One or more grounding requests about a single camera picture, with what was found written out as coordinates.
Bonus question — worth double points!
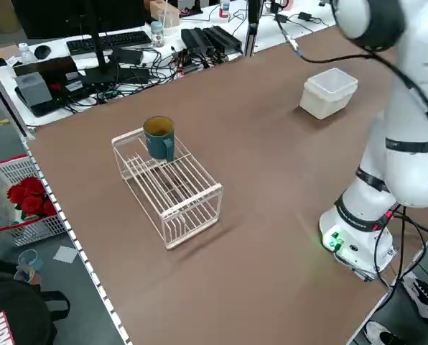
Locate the white preservation box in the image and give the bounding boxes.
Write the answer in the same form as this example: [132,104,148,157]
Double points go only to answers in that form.
[299,82,357,120]

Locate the black adapter box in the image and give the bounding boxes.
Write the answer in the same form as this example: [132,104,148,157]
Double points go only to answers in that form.
[111,48,145,66]

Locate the wooden holder box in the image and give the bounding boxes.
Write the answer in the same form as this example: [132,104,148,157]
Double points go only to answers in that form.
[149,0,182,29]

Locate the black flat box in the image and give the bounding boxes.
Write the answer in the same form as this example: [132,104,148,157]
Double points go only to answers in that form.
[12,56,79,78]

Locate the grey box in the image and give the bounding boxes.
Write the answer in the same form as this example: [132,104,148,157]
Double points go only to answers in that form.
[14,71,52,107]

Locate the brown cardboard box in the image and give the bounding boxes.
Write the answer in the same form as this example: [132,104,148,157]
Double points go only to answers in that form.
[0,0,22,34]

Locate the teal mug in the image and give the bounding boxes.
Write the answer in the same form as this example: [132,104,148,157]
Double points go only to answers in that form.
[143,115,176,162]

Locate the long black power supply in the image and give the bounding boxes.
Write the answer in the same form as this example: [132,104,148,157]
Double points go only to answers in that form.
[203,25,243,52]
[180,27,215,55]

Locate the bottle with teal cap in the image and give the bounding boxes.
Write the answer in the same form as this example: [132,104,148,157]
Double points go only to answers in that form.
[151,20,164,47]

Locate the white desk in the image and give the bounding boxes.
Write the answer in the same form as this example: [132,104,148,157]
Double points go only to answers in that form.
[0,0,339,127]

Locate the black monitor stand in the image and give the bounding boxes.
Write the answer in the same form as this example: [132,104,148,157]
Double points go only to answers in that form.
[83,0,151,86]

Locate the white square tile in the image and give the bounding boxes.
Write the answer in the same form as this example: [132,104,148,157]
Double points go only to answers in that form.
[52,245,80,265]

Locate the black keyboard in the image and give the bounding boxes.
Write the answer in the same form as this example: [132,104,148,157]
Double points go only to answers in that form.
[65,30,152,57]

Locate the black desk tray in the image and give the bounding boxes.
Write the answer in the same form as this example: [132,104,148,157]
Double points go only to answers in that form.
[14,86,96,118]

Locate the red roses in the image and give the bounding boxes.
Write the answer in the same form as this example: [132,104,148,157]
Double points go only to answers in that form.
[6,175,58,221]

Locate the white basket with red rim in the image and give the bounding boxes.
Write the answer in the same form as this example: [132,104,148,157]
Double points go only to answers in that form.
[0,154,70,249]

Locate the clear cup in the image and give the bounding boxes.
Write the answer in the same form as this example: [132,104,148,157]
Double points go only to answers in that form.
[14,249,45,285]

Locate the black monitor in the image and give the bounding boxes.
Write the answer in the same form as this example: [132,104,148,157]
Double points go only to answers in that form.
[11,0,146,40]

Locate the clear water bottle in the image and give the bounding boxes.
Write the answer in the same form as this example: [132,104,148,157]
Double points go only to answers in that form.
[18,42,36,65]

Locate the white and black sneaker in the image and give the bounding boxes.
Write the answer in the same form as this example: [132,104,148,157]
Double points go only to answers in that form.
[364,320,411,345]
[402,272,428,326]

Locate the black backpack with red logo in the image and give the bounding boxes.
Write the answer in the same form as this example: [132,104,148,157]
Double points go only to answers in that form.
[0,256,72,345]

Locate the pale wire rack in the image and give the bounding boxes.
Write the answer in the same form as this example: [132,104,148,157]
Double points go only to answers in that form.
[111,127,225,252]

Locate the aluminium frame post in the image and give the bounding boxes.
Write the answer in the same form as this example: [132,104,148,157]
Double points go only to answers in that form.
[0,57,36,140]
[244,0,266,58]

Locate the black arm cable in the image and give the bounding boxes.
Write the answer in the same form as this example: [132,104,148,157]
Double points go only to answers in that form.
[274,10,428,288]

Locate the aluminium table edge rail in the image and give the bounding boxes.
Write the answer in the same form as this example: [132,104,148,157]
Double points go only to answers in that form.
[22,138,133,345]

